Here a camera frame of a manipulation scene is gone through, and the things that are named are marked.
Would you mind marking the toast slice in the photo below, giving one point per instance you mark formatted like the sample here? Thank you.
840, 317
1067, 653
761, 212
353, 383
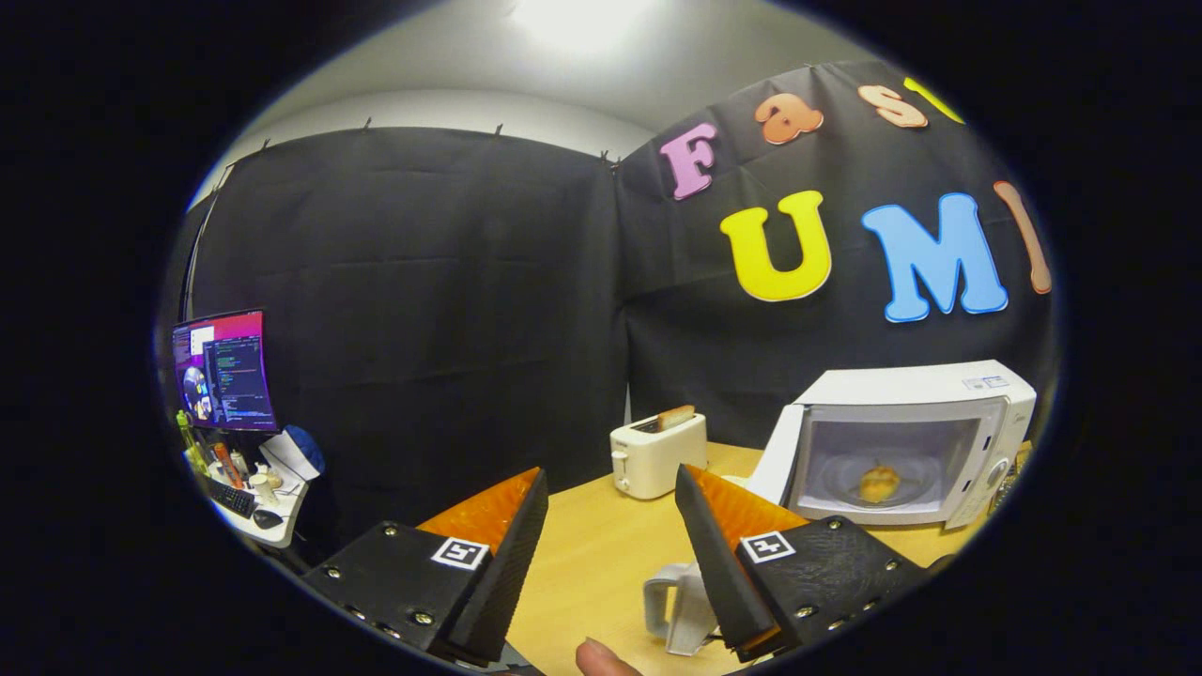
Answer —
676, 417

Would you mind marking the black backdrop cloth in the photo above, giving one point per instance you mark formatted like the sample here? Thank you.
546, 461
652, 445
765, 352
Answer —
423, 282

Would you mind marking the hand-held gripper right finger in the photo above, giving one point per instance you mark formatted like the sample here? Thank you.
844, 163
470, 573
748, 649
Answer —
718, 563

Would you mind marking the white microwave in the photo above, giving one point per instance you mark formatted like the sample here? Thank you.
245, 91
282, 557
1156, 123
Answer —
901, 385

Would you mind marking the blue and white cap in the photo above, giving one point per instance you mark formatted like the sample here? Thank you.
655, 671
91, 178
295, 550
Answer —
296, 451

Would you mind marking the cream white toaster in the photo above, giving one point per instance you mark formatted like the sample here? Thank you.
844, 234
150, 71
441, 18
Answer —
657, 460

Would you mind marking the golden bread bun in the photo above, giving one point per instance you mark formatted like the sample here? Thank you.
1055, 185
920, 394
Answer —
880, 484

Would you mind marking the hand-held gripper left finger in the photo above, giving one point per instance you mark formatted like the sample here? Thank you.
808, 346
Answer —
512, 563

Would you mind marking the computer monitor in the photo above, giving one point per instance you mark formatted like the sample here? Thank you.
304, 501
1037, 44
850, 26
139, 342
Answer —
235, 376

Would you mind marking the black computer mouse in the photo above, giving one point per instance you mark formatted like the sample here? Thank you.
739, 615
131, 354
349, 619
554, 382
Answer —
268, 518

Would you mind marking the black keyboard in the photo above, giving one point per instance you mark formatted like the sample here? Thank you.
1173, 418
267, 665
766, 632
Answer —
230, 498

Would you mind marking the white cluttered desk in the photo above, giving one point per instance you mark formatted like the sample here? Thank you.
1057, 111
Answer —
277, 533

